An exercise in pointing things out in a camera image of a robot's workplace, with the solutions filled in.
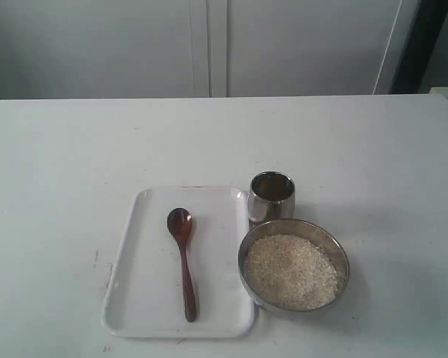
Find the brown wooden spoon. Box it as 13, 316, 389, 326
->
167, 207, 197, 322

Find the small steel cup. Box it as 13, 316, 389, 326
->
247, 171, 296, 224

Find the beige granular powder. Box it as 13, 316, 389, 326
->
244, 234, 337, 310

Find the steel bowl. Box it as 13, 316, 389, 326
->
237, 219, 349, 317

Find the white rectangular plastic tray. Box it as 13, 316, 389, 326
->
102, 186, 255, 339

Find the dark vertical post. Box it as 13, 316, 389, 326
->
390, 0, 448, 94

